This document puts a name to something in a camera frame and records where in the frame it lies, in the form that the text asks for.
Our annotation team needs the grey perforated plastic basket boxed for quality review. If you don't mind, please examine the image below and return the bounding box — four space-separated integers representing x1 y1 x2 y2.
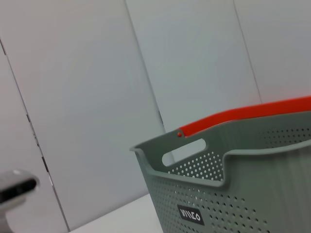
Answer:
130 116 311 233

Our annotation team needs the orange basket handle clip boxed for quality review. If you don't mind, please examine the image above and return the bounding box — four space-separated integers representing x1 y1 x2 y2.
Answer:
177 96 311 138

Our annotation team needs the white robot head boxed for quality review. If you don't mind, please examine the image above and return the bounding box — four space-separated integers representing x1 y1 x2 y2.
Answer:
0 169 41 231

